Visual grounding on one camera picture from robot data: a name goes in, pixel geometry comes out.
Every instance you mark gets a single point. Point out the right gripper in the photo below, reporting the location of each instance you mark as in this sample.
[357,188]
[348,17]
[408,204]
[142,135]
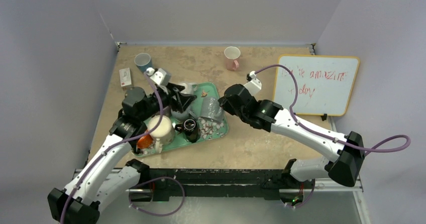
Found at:
[228,102]

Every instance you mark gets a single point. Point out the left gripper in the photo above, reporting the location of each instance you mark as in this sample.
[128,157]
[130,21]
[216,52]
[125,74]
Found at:
[182,100]

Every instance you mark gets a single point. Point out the grey flat-bottom mug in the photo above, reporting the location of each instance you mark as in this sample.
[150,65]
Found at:
[211,109]

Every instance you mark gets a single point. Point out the pink faceted mug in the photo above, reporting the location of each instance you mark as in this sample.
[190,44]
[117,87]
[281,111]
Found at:
[232,55]

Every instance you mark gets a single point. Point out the blue textured mug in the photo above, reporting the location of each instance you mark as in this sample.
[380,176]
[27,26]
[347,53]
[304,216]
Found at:
[143,61]

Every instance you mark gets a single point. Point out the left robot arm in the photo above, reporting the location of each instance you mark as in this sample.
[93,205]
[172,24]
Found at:
[84,198]

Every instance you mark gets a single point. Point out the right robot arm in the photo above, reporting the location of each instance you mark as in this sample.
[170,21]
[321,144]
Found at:
[342,157]

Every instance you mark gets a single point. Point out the white speckled round mug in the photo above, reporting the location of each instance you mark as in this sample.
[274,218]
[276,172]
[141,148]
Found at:
[189,87]

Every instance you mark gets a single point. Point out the grey-blue speckled round mug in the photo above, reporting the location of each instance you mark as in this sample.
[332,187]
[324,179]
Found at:
[182,116]

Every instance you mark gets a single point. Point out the black mug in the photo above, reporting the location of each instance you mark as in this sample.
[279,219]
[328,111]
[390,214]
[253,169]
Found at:
[190,129]

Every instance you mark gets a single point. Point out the orange mug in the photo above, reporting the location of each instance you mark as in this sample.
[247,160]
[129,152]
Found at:
[144,142]

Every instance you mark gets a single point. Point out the green floral tray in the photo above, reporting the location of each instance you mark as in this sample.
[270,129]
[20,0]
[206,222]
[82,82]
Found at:
[209,129]

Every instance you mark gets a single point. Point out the small white red box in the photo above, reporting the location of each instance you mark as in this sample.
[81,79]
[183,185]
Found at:
[125,78]

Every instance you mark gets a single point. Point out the yellow framed whiteboard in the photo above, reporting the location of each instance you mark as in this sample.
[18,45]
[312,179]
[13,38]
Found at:
[317,85]

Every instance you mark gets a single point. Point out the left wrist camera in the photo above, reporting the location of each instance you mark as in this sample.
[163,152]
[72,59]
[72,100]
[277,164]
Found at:
[159,76]

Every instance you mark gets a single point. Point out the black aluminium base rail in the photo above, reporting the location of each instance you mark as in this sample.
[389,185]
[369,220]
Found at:
[269,184]

